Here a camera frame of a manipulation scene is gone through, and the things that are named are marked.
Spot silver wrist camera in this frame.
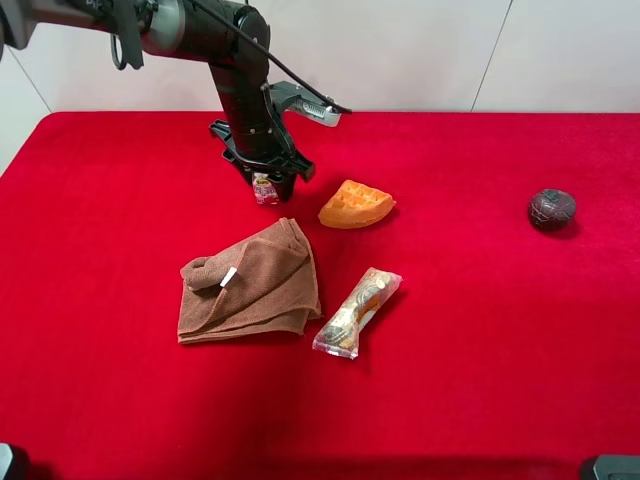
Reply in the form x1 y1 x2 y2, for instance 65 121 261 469
269 81 341 127

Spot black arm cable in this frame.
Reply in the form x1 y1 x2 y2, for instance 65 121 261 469
189 0 353 114

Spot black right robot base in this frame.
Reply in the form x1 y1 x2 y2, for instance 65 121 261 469
579 454 640 480

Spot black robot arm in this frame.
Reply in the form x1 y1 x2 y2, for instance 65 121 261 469
1 1 330 202

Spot orange waffle piece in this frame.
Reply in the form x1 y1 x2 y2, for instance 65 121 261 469
318 180 396 229

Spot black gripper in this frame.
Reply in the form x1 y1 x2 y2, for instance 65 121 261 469
209 120 316 202

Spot brown folded towel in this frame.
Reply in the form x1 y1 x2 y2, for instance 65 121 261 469
177 218 322 345

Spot dark brown round ball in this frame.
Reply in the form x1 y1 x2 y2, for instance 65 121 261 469
527 188 577 231

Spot red tablecloth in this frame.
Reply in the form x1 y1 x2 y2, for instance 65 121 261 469
1 112 639 479

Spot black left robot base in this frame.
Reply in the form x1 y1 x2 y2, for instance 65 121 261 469
0 443 30 480

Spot clear packaged cookies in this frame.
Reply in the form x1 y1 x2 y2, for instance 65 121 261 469
312 268 403 360

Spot small clear candy bottle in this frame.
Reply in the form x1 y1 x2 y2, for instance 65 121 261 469
252 172 279 205

